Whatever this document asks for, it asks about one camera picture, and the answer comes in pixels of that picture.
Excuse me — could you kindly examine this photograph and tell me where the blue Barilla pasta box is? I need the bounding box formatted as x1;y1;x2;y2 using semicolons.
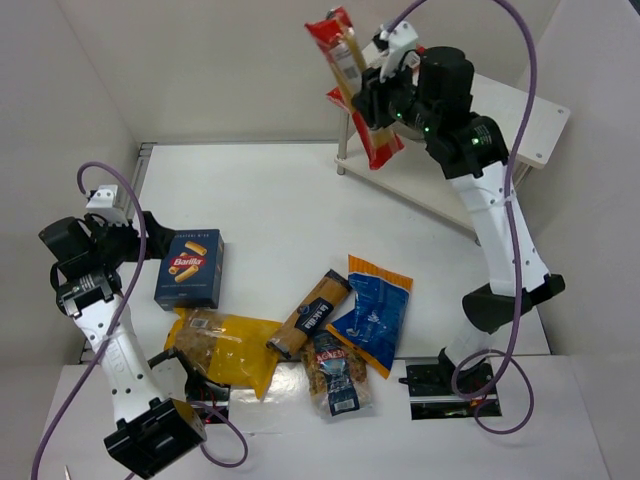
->
154;229;225;311

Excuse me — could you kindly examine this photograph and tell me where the yellow fusilli pasta bag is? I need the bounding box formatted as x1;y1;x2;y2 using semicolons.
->
165;308;281;399

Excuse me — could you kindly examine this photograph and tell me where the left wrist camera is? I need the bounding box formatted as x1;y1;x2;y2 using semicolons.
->
86;184;127;225

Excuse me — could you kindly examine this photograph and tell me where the Agnesi fusilli pasta bag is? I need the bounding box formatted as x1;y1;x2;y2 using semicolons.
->
300;330;372;419

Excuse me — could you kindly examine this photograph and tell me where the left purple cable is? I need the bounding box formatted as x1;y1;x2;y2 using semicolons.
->
30;161;249;480

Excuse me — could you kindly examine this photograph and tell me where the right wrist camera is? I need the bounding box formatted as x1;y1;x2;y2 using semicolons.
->
372;20;418;83

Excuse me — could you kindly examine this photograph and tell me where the white two-tier shelf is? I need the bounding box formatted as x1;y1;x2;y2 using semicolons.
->
335;74;571;231

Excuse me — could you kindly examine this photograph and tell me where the red spaghetti bag on shelf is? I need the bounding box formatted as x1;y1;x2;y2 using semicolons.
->
326;86;356;115

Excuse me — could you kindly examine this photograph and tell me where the red spaghetti bag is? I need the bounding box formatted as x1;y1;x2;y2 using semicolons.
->
326;86;356;115
305;7;404;170

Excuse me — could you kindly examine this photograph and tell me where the blue orange pasta bag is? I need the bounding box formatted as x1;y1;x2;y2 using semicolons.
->
327;255;413;378

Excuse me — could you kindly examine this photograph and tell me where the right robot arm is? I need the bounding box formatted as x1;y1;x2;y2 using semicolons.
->
353;47;566;375

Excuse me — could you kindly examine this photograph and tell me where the dark label spaghetti bag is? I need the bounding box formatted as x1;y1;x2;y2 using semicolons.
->
266;269;352;359

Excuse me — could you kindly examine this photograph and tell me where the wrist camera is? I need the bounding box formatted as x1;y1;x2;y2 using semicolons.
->
86;184;127;225
372;20;418;83

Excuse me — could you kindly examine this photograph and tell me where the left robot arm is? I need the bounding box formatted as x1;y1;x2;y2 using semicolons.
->
39;212;206;479

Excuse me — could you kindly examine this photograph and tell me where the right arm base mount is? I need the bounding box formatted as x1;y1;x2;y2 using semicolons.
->
399;357;502;421

